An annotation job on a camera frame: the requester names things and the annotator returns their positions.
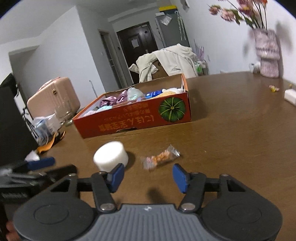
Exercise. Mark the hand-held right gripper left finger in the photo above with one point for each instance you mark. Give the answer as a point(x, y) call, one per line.
point(116, 177)

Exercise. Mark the purple satin bow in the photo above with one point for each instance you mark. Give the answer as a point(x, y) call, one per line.
point(118, 98)

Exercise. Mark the grey refrigerator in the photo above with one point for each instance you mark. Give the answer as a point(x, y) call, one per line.
point(173, 32)

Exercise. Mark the dried pink roses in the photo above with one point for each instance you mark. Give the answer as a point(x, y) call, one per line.
point(231, 14)

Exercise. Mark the white paper notice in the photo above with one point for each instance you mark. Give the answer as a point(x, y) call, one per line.
point(135, 42)

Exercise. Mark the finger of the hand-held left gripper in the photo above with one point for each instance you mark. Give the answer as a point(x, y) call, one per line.
point(62, 172)
point(41, 163)

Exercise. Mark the cluttered side shelf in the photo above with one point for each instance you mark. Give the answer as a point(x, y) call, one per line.
point(201, 66)

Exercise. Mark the pack of face masks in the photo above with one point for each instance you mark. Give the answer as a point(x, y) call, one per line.
point(44, 127)

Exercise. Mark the white foam cylinder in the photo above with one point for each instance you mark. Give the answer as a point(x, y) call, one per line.
point(111, 155)

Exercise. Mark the clear snack packet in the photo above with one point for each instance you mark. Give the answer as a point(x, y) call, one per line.
point(159, 157)

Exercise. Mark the glass jar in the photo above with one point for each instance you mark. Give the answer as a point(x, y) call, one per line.
point(64, 115)

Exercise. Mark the person's left hand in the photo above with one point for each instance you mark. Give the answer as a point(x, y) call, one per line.
point(12, 231)

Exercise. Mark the white cotton wad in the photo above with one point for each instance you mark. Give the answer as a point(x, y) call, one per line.
point(32, 156)

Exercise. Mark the clear plastic bag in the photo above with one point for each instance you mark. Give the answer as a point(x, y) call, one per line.
point(135, 93)

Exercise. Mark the small wrapped candy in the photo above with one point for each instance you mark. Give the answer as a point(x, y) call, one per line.
point(274, 88)

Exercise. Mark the white charger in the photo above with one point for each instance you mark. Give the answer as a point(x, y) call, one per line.
point(290, 96)

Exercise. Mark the white metal stand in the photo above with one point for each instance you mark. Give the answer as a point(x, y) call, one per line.
point(93, 89)

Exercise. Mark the pink suitcase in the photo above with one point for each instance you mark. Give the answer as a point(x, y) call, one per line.
point(53, 97)

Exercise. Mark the blue plush toy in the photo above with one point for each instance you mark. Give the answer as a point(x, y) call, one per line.
point(106, 108)

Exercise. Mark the pink textured vase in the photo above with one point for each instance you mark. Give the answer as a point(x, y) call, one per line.
point(266, 53)

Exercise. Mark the brown chair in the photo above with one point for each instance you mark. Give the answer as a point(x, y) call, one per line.
point(159, 71)

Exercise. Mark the clear document pouch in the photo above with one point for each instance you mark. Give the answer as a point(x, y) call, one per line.
point(165, 20)

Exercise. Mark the beige coat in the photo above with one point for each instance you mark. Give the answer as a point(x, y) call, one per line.
point(175, 60)

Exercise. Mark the grey room door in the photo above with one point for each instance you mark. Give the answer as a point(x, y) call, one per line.
point(111, 58)

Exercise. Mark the light purple plush toy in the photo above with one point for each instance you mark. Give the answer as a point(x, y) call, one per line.
point(91, 113)

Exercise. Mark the orange cardboard box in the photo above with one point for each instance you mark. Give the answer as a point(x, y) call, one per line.
point(134, 120)

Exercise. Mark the yellow box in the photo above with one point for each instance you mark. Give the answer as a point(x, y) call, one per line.
point(167, 8)

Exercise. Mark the dark entrance door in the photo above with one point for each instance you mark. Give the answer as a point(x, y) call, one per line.
point(138, 58)

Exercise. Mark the blue tissue packet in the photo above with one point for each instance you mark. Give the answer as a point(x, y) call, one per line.
point(153, 93)

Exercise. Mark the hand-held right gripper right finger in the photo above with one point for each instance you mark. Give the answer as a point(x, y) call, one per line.
point(180, 178)

